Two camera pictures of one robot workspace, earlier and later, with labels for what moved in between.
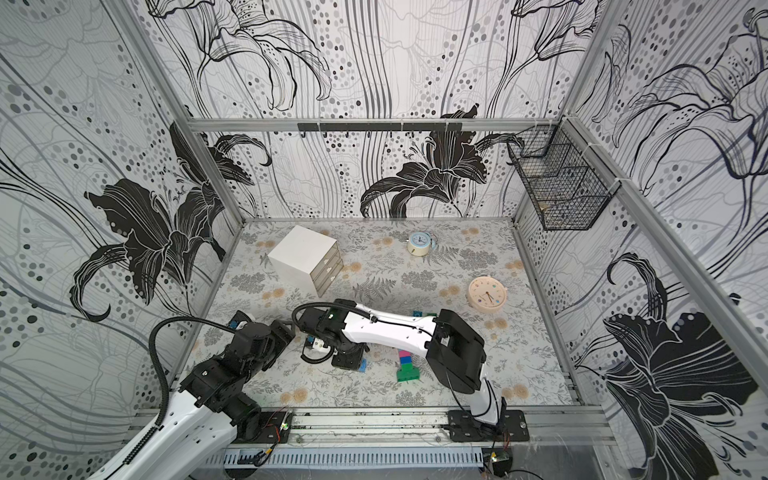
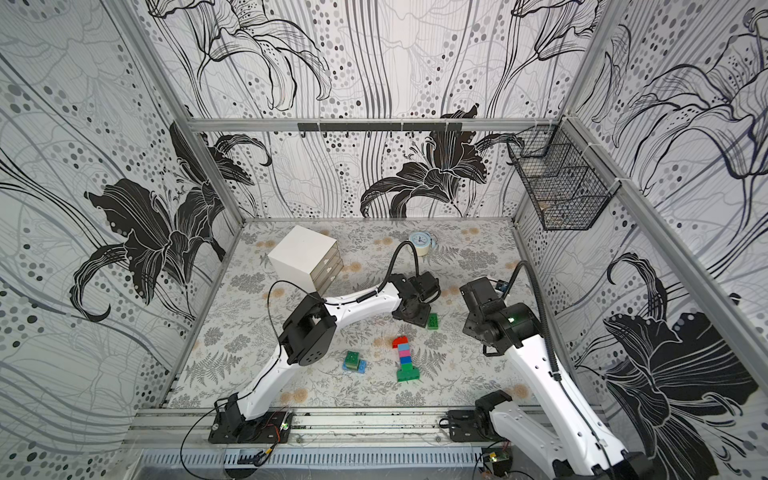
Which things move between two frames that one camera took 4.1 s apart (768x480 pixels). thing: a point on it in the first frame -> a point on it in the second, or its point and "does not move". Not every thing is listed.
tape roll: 420,243 does not move
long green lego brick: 407,372 does not move
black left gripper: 282,338 -> 419,315
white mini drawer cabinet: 307,258 does not move
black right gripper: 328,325 -> 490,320
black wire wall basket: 567,182 does not move
